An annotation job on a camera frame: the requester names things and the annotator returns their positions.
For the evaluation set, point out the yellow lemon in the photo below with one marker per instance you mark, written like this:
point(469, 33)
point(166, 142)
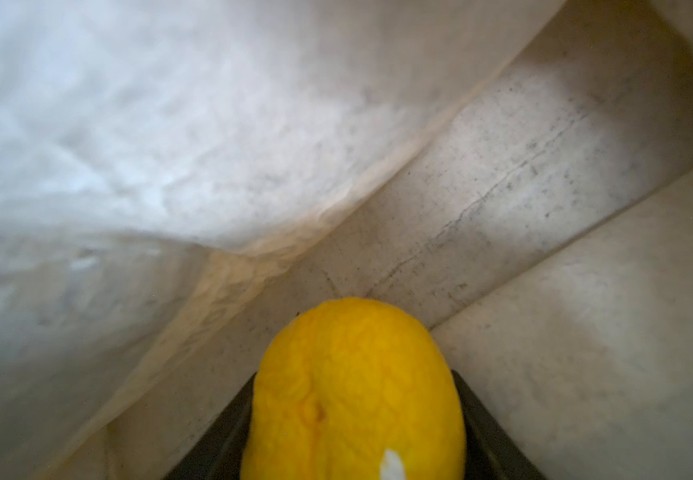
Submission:
point(354, 389)

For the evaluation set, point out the cream canvas tote bag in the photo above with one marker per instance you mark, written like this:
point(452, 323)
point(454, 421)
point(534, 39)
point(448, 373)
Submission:
point(179, 179)

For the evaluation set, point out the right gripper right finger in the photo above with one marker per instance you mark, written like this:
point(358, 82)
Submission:
point(490, 453)

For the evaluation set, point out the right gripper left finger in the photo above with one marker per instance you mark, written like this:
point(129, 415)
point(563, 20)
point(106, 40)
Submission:
point(218, 453)

